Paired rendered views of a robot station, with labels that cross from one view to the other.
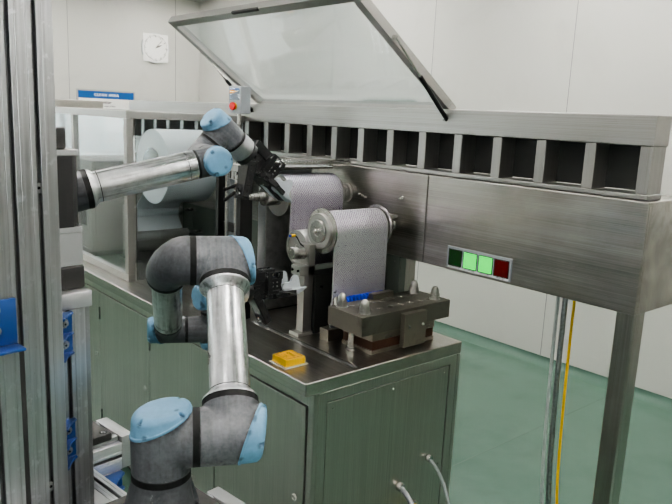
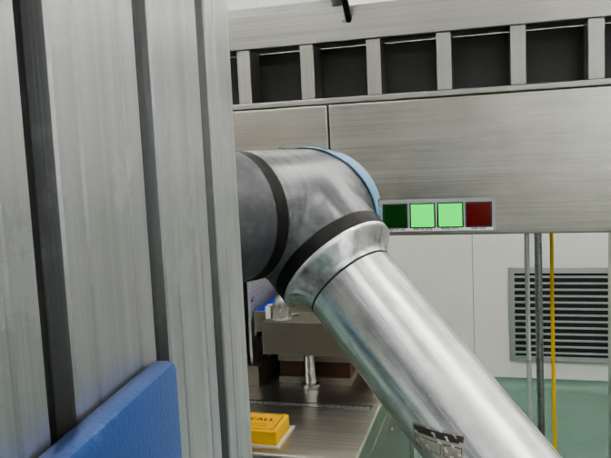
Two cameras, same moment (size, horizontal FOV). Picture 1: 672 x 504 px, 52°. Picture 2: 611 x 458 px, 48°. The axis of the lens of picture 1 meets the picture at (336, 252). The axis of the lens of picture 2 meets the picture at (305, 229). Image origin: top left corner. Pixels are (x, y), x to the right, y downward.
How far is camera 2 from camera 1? 124 cm
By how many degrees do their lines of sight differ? 34
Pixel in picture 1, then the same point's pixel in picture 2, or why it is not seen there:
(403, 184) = (281, 127)
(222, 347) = (487, 403)
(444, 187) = (359, 118)
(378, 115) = not seen: hidden behind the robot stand
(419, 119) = (297, 26)
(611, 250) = not seen: outside the picture
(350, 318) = (318, 331)
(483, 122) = (416, 14)
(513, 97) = not seen: hidden behind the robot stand
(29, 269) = (179, 143)
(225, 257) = (341, 188)
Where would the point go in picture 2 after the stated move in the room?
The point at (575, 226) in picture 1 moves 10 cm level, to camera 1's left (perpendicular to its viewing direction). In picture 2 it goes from (590, 132) to (559, 133)
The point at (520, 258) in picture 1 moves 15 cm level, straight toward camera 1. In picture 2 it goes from (506, 194) to (554, 195)
